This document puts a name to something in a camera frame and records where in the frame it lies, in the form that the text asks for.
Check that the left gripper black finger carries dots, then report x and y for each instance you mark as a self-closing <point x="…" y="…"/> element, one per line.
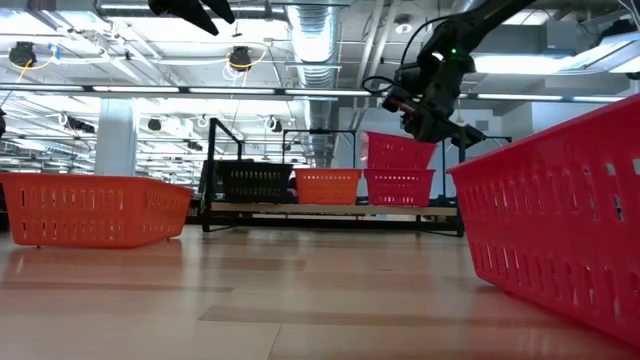
<point x="185" y="10"/>
<point x="220" y="7"/>

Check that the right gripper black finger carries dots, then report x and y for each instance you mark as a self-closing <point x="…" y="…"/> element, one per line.
<point x="467" y="137"/>
<point x="430" y="135"/>

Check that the orange plastic slotted basket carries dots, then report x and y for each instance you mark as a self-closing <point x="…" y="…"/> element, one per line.
<point x="75" y="216"/>
<point x="327" y="186"/>

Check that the black plastic slotted basket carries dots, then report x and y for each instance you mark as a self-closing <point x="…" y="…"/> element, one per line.
<point x="255" y="197"/>
<point x="255" y="163"/>

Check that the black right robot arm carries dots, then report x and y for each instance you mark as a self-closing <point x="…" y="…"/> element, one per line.
<point x="480" y="20"/>

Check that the round white ceiling sensor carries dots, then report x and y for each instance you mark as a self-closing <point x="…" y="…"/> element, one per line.
<point x="403" y="28"/>

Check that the bright ceiling light panel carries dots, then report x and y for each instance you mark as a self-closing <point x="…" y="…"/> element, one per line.
<point x="525" y="64"/>

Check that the long ceiling light bar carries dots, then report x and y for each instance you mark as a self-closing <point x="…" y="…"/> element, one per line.
<point x="150" y="90"/>

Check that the black ceiling spotlight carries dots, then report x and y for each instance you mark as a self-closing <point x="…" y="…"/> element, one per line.
<point x="155" y="124"/>
<point x="80" y="125"/>
<point x="276" y="125"/>

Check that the white square pillar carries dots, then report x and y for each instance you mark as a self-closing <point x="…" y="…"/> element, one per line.
<point x="115" y="140"/>

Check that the grey wall vent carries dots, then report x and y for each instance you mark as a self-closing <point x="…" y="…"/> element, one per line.
<point x="481" y="125"/>

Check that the black metal background frame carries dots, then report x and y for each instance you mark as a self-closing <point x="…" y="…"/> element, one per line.
<point x="500" y="138"/>

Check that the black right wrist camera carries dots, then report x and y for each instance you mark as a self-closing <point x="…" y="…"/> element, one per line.
<point x="400" y="100"/>

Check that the ribbed silver ventilation duct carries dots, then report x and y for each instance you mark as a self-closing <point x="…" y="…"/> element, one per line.
<point x="314" y="50"/>

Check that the black aluminium table frame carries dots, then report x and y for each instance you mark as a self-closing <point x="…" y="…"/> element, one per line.
<point x="192" y="220"/>

